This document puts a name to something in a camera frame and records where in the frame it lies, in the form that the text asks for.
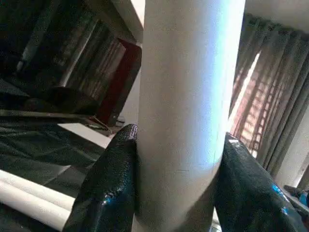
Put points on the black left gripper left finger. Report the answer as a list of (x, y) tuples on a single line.
[(108, 183)]

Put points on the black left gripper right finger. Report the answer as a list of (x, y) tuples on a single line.
[(248, 198)]

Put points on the white flat board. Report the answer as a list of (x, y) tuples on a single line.
[(89, 135)]

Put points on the dark red panel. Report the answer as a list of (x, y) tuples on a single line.
[(125, 79)]

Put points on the grey window curtain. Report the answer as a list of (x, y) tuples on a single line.
[(282, 84)]

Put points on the dark metal rail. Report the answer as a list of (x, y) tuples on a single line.
[(48, 115)]

